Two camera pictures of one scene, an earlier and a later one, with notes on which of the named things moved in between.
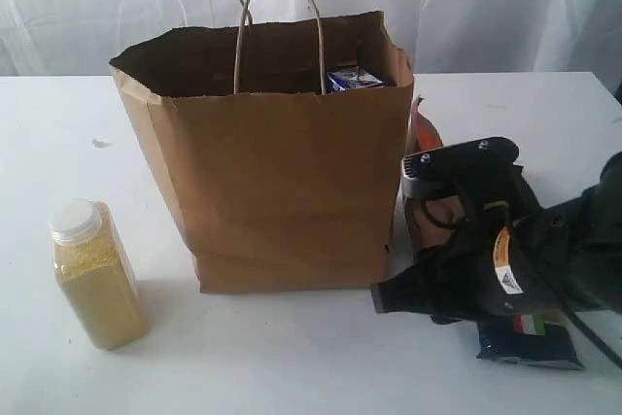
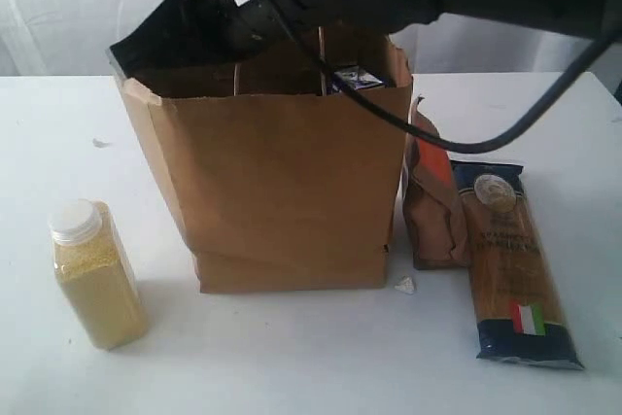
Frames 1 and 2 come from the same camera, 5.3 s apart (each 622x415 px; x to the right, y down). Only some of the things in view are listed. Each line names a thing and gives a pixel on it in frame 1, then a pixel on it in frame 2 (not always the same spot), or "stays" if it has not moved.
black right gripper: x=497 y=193 → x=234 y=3
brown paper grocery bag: x=283 y=187 stays
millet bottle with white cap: x=96 y=277 stays
